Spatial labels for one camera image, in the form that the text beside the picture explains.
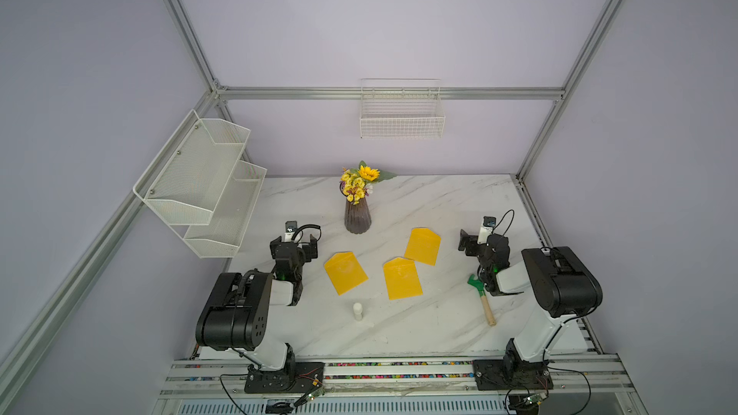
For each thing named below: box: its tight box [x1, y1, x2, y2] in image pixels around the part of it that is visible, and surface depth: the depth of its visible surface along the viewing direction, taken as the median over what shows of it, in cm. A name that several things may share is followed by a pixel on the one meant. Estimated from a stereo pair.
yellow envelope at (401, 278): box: [383, 256, 424, 301], surface depth 94 cm
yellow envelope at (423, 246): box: [403, 227, 443, 267], surface depth 101 cm
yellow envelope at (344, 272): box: [322, 251, 369, 296], surface depth 96 cm
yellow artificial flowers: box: [339, 160, 397, 206], surface depth 88 cm
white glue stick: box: [352, 301, 364, 321], surface depth 80 cm
